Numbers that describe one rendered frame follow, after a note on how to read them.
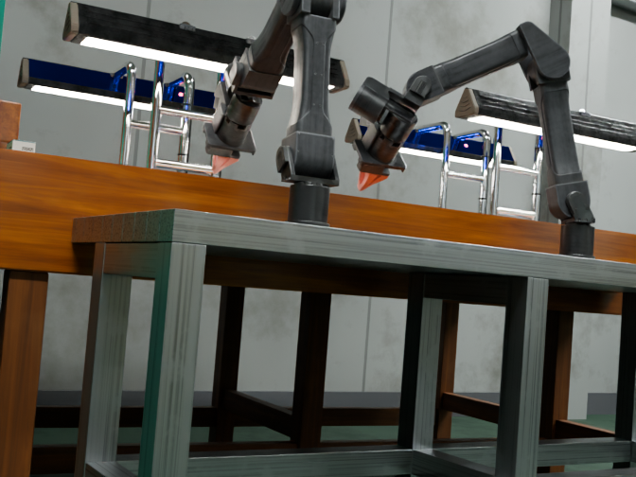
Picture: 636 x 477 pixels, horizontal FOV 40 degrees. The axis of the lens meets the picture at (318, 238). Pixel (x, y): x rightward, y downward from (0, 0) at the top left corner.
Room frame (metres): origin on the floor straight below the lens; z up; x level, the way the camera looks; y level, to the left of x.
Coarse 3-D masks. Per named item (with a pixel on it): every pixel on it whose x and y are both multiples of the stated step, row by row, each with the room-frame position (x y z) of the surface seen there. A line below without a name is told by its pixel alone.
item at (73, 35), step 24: (72, 24) 1.65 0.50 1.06; (96, 24) 1.67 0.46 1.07; (120, 24) 1.70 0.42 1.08; (144, 24) 1.74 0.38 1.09; (168, 24) 1.77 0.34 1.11; (144, 48) 1.73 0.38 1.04; (168, 48) 1.74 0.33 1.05; (192, 48) 1.76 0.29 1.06; (216, 48) 1.79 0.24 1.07; (240, 48) 1.83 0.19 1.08; (288, 72) 1.86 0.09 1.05; (336, 72) 1.93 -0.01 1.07
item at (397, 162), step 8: (352, 144) 1.71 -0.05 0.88; (360, 144) 1.70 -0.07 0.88; (376, 144) 1.67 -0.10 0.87; (384, 144) 1.66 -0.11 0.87; (392, 144) 1.66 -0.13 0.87; (400, 144) 1.66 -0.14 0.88; (360, 152) 1.68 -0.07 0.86; (368, 152) 1.69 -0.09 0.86; (376, 152) 1.68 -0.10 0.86; (384, 152) 1.67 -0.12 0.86; (392, 152) 1.67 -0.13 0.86; (360, 160) 1.68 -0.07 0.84; (368, 160) 1.68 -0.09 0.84; (376, 160) 1.69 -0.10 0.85; (384, 160) 1.69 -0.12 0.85; (392, 160) 1.70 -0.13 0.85; (400, 160) 1.72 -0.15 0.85; (392, 168) 1.71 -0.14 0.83; (400, 168) 1.71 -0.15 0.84
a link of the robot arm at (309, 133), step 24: (312, 0) 1.36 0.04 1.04; (336, 0) 1.37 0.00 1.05; (288, 24) 1.40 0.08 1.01; (312, 24) 1.35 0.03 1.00; (312, 48) 1.35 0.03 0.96; (312, 72) 1.35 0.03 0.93; (312, 96) 1.35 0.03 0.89; (312, 120) 1.34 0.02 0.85; (288, 144) 1.36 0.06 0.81; (312, 144) 1.34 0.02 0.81; (312, 168) 1.34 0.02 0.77
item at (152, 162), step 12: (180, 24) 1.77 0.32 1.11; (252, 36) 1.86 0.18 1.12; (156, 60) 1.93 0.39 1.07; (156, 72) 1.93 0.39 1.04; (156, 84) 1.92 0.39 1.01; (156, 96) 1.92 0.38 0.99; (156, 108) 1.92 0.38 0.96; (168, 108) 1.94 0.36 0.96; (156, 120) 1.93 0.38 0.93; (204, 120) 1.98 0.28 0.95; (156, 132) 1.93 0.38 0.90; (156, 144) 1.93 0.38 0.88; (156, 156) 1.93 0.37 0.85; (168, 168) 1.95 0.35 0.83; (180, 168) 1.96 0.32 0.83; (192, 168) 1.97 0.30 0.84; (204, 168) 1.98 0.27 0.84
